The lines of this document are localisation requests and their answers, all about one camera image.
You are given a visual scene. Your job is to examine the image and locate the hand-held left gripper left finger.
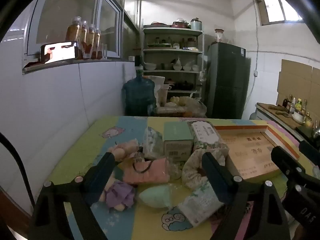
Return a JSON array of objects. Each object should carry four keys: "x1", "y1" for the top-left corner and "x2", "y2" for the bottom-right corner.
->
[{"x1": 28, "y1": 152, "x2": 118, "y2": 240}]

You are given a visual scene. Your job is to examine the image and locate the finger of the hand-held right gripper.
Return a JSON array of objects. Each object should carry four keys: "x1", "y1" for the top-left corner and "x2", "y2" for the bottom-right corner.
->
[
  {"x1": 271, "y1": 146, "x2": 314, "y2": 188},
  {"x1": 299, "y1": 140, "x2": 320, "y2": 162}
]

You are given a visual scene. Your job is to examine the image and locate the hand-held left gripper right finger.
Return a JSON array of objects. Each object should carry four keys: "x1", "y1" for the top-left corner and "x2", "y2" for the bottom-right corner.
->
[{"x1": 201, "y1": 152, "x2": 292, "y2": 240}]

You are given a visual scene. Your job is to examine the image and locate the purple dress plush doll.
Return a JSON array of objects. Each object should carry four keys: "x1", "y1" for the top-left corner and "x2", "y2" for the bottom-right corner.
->
[{"x1": 100, "y1": 179, "x2": 137, "y2": 213}]

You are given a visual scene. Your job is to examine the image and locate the pale green tissue packet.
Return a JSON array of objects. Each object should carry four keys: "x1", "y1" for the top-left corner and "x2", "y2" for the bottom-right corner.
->
[{"x1": 177, "y1": 180, "x2": 225, "y2": 227}]

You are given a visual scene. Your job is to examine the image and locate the shallow cardboard tray box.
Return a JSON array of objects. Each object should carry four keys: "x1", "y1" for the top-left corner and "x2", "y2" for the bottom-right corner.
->
[{"x1": 214, "y1": 120, "x2": 300, "y2": 183}]

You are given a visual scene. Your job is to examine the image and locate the pink plush toy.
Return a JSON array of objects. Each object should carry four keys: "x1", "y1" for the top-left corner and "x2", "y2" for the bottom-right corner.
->
[{"x1": 107, "y1": 140, "x2": 140, "y2": 162}]

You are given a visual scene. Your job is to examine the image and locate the pink cloth pack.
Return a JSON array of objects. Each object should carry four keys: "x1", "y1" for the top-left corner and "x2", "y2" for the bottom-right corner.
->
[{"x1": 122, "y1": 158, "x2": 170, "y2": 185}]

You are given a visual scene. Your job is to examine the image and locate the mint green sponge puff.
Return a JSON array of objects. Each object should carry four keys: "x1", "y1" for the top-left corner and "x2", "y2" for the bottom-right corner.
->
[{"x1": 138, "y1": 184, "x2": 173, "y2": 209}]

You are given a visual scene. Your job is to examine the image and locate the white floral packet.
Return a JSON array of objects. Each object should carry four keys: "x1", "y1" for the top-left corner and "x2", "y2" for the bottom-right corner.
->
[{"x1": 143, "y1": 126, "x2": 164, "y2": 160}]

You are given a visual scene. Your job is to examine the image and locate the black gas stove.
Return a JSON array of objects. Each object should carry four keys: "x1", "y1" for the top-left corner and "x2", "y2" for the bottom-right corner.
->
[{"x1": 296, "y1": 125, "x2": 320, "y2": 140}]

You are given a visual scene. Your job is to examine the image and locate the metal kettle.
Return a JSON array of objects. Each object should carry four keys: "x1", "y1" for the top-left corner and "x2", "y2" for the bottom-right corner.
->
[{"x1": 311, "y1": 120, "x2": 320, "y2": 138}]

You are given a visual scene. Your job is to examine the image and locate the cream floral scrunchie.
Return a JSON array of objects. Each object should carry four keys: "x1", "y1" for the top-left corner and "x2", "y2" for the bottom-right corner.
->
[{"x1": 182, "y1": 148, "x2": 229, "y2": 189}]

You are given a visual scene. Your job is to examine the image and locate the large white bowl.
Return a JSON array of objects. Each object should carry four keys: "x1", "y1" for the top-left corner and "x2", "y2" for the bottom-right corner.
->
[{"x1": 292, "y1": 110, "x2": 306, "y2": 123}]

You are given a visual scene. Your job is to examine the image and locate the wooden cutting board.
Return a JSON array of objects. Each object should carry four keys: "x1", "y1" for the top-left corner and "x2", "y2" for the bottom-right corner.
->
[{"x1": 260, "y1": 102, "x2": 303, "y2": 128}]

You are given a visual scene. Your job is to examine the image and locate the floral tissue pack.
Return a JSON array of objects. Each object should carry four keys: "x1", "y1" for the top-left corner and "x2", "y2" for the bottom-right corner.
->
[{"x1": 187, "y1": 120, "x2": 229, "y2": 153}]

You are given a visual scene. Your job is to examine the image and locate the row of condiment bottles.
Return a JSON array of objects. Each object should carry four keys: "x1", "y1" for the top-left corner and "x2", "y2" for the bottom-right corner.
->
[{"x1": 282, "y1": 94, "x2": 310, "y2": 117}]

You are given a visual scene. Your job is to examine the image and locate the kitchen counter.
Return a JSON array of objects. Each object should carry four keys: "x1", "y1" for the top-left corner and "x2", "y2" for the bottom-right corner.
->
[{"x1": 255, "y1": 102, "x2": 320, "y2": 143}]

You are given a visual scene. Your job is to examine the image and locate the pale green carton box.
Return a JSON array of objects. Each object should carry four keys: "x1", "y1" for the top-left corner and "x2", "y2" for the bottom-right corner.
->
[{"x1": 163, "y1": 122, "x2": 194, "y2": 162}]

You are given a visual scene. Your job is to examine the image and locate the filled plastic bag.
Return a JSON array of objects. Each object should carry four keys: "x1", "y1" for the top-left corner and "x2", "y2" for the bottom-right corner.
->
[{"x1": 170, "y1": 95, "x2": 207, "y2": 117}]

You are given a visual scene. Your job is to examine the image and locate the blue water jug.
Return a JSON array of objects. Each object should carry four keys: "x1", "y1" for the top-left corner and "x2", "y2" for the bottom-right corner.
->
[{"x1": 122, "y1": 71, "x2": 157, "y2": 117}]

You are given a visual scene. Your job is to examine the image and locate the dark refrigerator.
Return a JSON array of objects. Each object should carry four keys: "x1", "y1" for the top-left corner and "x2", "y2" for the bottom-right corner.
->
[{"x1": 206, "y1": 42, "x2": 247, "y2": 119}]

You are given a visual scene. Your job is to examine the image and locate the white sack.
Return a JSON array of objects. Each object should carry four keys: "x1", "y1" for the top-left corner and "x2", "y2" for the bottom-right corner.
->
[{"x1": 150, "y1": 76, "x2": 165, "y2": 103}]

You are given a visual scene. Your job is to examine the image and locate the black water pump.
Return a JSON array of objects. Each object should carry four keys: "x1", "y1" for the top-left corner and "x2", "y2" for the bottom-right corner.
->
[{"x1": 134, "y1": 55, "x2": 145, "y2": 77}]

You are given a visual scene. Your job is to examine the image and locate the smartphone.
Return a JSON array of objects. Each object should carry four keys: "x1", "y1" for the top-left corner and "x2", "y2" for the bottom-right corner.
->
[{"x1": 40, "y1": 41, "x2": 80, "y2": 64}]

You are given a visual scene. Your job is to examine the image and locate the orange liquid bottle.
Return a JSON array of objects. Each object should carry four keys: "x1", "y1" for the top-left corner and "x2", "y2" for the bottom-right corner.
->
[
  {"x1": 65, "y1": 16, "x2": 83, "y2": 60},
  {"x1": 94, "y1": 29, "x2": 102, "y2": 59},
  {"x1": 87, "y1": 24, "x2": 97, "y2": 60},
  {"x1": 80, "y1": 20, "x2": 90, "y2": 60}
]

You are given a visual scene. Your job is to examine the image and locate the white metal shelf rack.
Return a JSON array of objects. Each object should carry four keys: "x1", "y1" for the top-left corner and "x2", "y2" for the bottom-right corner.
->
[{"x1": 142, "y1": 26, "x2": 204, "y2": 105}]

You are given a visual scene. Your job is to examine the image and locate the glass jar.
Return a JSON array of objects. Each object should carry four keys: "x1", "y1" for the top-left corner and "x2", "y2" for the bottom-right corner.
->
[{"x1": 214, "y1": 29, "x2": 225, "y2": 43}]

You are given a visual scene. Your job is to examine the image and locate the high barred window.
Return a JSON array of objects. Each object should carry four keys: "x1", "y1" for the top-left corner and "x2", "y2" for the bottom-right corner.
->
[{"x1": 252, "y1": 0, "x2": 304, "y2": 26}]

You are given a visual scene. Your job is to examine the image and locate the red pot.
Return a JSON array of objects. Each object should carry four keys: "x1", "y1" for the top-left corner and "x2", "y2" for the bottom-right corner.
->
[{"x1": 171, "y1": 19, "x2": 190, "y2": 28}]

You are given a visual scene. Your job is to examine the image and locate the aluminium sliding window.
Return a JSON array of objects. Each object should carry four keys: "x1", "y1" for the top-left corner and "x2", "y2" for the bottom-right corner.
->
[{"x1": 25, "y1": 0, "x2": 123, "y2": 60}]

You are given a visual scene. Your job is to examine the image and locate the black hair tie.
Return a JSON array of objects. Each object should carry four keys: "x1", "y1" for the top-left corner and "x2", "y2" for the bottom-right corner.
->
[{"x1": 134, "y1": 159, "x2": 154, "y2": 173}]

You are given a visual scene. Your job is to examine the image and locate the cardboard wall sheet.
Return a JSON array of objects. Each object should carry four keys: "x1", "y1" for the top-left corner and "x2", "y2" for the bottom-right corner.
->
[{"x1": 276, "y1": 59, "x2": 320, "y2": 125}]

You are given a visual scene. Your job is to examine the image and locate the black cable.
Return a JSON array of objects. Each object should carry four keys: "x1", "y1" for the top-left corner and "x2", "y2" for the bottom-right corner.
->
[{"x1": 0, "y1": 132, "x2": 35, "y2": 205}]

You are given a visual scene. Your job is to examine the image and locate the wall cable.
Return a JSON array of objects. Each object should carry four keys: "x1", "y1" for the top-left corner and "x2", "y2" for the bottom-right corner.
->
[{"x1": 249, "y1": 5, "x2": 260, "y2": 120}]

